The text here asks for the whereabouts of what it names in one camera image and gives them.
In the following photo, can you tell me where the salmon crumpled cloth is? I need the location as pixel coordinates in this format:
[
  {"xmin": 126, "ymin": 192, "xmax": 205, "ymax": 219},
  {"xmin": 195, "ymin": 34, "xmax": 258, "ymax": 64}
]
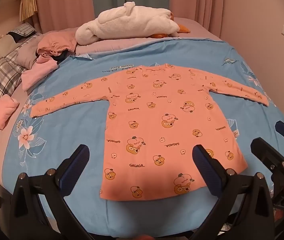
[{"xmin": 36, "ymin": 31, "xmax": 79, "ymax": 55}]

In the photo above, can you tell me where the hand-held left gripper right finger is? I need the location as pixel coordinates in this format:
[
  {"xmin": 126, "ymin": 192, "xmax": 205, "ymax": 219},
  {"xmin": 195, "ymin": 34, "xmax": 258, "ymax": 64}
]
[{"xmin": 192, "ymin": 144, "xmax": 276, "ymax": 240}]

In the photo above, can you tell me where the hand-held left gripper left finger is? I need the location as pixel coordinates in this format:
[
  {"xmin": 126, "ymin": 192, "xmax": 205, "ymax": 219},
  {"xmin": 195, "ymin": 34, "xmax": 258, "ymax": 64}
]
[{"xmin": 9, "ymin": 144, "xmax": 100, "ymax": 240}]

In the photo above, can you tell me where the dark striped cloth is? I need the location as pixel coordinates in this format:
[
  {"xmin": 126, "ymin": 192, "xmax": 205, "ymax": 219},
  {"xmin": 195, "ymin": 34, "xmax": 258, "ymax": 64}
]
[{"xmin": 7, "ymin": 22, "xmax": 37, "ymax": 39}]

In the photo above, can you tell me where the dark blue cloth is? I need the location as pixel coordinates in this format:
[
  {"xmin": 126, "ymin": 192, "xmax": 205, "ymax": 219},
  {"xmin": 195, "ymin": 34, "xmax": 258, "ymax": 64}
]
[{"xmin": 53, "ymin": 51, "xmax": 69, "ymax": 64}]

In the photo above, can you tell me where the blue floral blanket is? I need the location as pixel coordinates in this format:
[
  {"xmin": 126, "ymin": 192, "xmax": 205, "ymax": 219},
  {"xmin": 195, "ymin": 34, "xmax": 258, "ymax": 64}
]
[{"xmin": 0, "ymin": 37, "xmax": 284, "ymax": 240}]

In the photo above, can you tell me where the beige pillow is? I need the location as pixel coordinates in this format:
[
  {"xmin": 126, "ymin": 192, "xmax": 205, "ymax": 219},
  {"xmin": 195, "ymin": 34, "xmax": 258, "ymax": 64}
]
[{"xmin": 0, "ymin": 34, "xmax": 22, "ymax": 59}]

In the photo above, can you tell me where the white plush goose toy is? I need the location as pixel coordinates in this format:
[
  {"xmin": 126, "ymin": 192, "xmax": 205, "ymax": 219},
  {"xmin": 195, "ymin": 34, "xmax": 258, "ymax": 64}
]
[{"xmin": 75, "ymin": 2, "xmax": 191, "ymax": 47}]

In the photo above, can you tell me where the grey pillow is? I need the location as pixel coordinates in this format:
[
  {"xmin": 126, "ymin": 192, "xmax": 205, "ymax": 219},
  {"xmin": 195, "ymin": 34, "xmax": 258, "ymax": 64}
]
[{"xmin": 7, "ymin": 33, "xmax": 44, "ymax": 70}]

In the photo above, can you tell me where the light pink cloth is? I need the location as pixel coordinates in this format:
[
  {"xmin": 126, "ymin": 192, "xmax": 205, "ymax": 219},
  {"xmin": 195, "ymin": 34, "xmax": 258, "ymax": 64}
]
[{"xmin": 21, "ymin": 54, "xmax": 59, "ymax": 92}]

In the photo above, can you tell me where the folded pink cloth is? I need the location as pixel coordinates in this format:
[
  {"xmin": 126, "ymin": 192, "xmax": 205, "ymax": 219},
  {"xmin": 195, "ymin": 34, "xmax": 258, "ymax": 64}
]
[{"xmin": 0, "ymin": 94, "xmax": 20, "ymax": 130}]

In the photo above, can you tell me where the orange cartoon print shirt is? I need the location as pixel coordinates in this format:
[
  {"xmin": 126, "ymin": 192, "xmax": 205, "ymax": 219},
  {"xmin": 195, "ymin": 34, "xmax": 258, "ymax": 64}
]
[{"xmin": 29, "ymin": 64, "xmax": 270, "ymax": 202}]

